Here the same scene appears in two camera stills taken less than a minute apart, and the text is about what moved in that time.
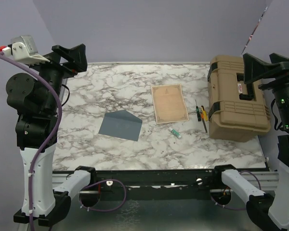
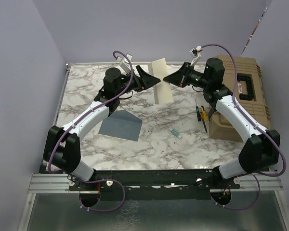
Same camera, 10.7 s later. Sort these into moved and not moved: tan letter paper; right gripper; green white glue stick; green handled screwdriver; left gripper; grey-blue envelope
Moved: tan letter paper; right gripper; left gripper
Not moved: grey-blue envelope; green handled screwdriver; green white glue stick
